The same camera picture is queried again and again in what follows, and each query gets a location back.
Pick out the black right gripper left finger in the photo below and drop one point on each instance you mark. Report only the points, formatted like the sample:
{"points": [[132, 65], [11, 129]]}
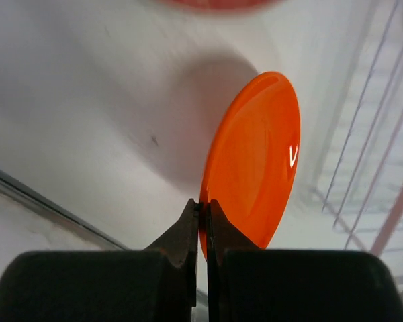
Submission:
{"points": [[158, 283]]}

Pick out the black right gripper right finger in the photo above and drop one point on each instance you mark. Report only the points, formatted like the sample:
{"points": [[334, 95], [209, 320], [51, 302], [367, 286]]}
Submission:
{"points": [[247, 283]]}

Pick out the plain orange plastic plate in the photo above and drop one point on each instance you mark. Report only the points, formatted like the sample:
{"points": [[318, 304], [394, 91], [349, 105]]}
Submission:
{"points": [[253, 158]]}

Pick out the red plate with teal flower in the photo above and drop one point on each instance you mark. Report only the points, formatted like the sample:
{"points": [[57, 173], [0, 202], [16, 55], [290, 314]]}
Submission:
{"points": [[218, 6]]}

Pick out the clear wire dish rack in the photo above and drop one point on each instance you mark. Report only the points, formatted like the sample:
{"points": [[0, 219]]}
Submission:
{"points": [[359, 178]]}

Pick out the metal mounting rail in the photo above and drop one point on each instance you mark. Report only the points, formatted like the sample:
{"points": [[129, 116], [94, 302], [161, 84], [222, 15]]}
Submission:
{"points": [[30, 199]]}

